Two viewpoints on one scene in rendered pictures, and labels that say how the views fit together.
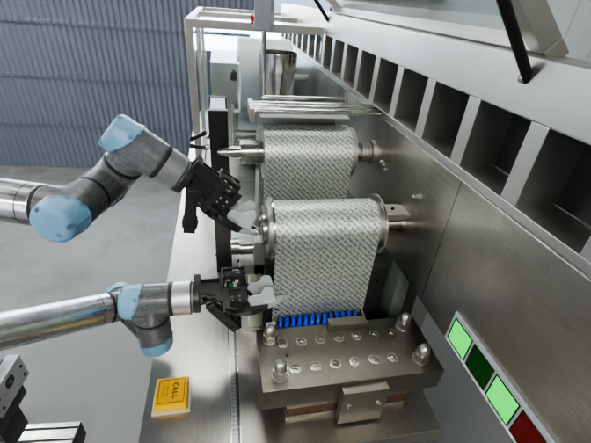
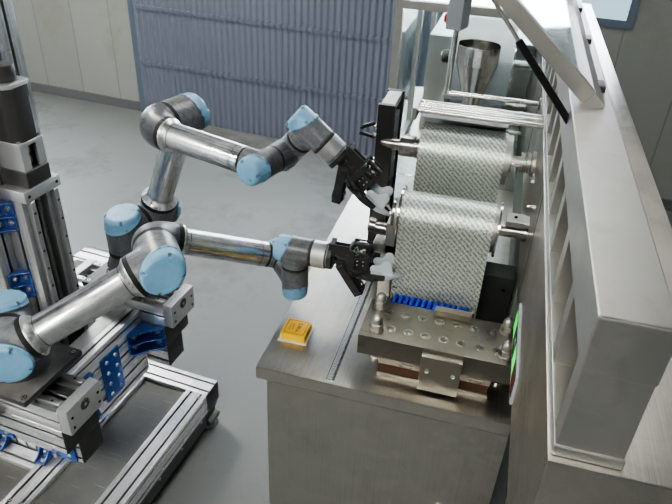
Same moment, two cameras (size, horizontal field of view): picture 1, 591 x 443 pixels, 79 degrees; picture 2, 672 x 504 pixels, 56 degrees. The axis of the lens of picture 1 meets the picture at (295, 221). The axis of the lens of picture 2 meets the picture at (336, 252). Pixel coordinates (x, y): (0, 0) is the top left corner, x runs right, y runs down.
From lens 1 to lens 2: 0.90 m
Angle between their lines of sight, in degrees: 22
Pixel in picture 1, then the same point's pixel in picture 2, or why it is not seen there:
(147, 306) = (293, 251)
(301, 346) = (403, 318)
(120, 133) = (300, 119)
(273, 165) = (423, 161)
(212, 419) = (320, 355)
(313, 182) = (461, 183)
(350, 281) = (464, 276)
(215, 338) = (342, 308)
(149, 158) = (315, 139)
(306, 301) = (422, 286)
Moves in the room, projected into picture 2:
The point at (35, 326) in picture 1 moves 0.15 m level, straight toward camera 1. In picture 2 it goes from (219, 246) to (228, 276)
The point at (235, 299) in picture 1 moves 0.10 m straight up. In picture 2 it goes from (359, 264) to (361, 232)
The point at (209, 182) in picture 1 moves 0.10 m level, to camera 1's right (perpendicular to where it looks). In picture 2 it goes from (356, 164) to (391, 173)
